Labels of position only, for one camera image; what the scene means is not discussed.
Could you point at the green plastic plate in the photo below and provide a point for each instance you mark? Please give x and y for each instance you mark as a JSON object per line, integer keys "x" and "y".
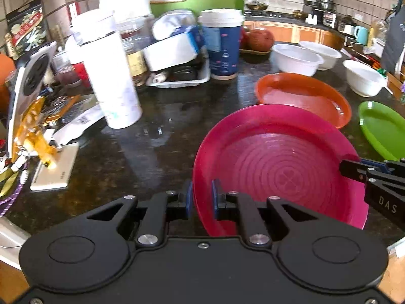
{"x": 383, "y": 128}

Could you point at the blue paper cup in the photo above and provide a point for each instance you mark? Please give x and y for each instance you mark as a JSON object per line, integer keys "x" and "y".
{"x": 221, "y": 30}

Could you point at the white tray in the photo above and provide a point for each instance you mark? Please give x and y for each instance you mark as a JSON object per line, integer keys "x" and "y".
{"x": 203, "y": 76}

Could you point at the white ribbed plastic bowl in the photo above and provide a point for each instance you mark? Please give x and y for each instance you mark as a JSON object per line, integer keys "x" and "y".
{"x": 363, "y": 80}

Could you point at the magenta plastic plate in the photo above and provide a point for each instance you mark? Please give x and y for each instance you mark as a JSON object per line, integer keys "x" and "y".
{"x": 276, "y": 150}

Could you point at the brown glass jar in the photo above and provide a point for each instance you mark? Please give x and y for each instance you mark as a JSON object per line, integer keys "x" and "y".
{"x": 135, "y": 36}

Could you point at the orange plastic plate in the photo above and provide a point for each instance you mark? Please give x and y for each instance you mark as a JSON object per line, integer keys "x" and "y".
{"x": 304, "y": 92}

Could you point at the red yellow apple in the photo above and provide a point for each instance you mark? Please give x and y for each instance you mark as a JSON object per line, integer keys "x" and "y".
{"x": 260, "y": 40}

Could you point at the teal electric kettle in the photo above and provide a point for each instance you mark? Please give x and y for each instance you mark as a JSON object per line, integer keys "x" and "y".
{"x": 361, "y": 34}

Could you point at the fruit tray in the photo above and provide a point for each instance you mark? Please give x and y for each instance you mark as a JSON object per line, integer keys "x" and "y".
{"x": 254, "y": 52}

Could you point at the white plastic bowl far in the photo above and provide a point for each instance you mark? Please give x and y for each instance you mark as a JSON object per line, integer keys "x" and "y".
{"x": 329, "y": 55}

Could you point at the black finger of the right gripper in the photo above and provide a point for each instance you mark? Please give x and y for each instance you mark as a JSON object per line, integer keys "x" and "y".
{"x": 357, "y": 170}

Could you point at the white plastic bowl middle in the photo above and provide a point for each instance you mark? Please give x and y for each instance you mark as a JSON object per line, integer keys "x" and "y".
{"x": 294, "y": 59}

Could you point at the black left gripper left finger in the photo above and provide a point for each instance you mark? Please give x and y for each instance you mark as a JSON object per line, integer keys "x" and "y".
{"x": 156, "y": 214}

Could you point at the white tall bottle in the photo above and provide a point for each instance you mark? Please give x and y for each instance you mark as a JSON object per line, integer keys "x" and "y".
{"x": 107, "y": 67}

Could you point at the dark hanging apron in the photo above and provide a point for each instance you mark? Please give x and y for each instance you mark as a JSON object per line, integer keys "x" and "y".
{"x": 394, "y": 44}

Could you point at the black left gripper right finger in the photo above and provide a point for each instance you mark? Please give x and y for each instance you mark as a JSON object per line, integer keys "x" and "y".
{"x": 243, "y": 210}

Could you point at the green cutting board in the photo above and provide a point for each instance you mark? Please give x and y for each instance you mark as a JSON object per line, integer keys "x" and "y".
{"x": 196, "y": 6}

